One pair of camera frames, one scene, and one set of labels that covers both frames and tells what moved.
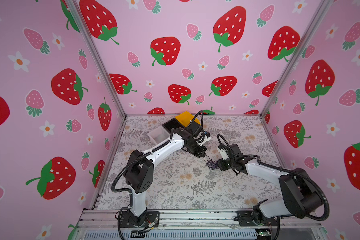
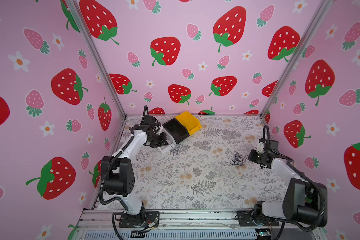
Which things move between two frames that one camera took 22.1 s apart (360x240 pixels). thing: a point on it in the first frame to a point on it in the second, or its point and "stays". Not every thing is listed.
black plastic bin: x=172 y=123 stays
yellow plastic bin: x=185 y=117 stays
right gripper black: x=220 y=164 to x=252 y=155
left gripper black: x=199 y=154 to x=163 y=141
